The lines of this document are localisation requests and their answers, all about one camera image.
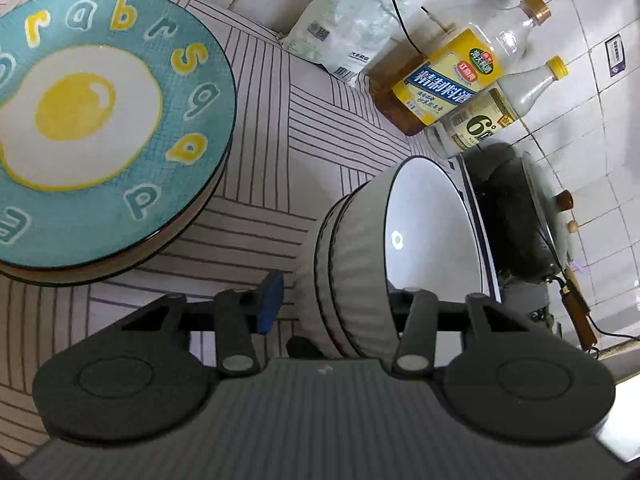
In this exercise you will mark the black wok with lid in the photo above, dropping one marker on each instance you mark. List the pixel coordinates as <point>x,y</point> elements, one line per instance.
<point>525,300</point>

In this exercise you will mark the yellow label cooking wine bottle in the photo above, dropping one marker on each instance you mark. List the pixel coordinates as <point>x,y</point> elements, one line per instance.
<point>445,80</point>

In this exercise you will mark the clear vinegar bottle yellow cap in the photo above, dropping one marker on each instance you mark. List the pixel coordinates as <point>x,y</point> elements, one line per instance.
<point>475,125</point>

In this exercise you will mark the glass wok lid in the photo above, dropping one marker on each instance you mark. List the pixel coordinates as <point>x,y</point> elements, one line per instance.
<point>547,210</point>

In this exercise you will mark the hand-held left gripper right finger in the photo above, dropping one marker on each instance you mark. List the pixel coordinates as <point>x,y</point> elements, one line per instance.
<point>417,312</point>

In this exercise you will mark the dark wok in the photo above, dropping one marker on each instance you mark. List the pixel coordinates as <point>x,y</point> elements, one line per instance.
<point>505,200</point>

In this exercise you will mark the white salt bag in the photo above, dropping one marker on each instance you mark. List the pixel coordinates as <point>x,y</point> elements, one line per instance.
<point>350,25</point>

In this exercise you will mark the striped table cloth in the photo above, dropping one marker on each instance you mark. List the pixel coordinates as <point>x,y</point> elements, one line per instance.
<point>310,135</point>

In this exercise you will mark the blue fried egg plate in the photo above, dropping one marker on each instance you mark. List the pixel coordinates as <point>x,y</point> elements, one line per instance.
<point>100,110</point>

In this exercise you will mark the white ribbed bowl dark rim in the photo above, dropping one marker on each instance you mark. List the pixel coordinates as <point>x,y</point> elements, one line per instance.
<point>430,220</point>
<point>312,280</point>

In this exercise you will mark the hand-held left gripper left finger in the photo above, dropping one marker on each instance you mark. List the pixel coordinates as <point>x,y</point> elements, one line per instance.
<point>270,305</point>

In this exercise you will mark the dark wall sticker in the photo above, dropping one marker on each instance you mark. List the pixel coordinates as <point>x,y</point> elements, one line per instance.
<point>619,56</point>

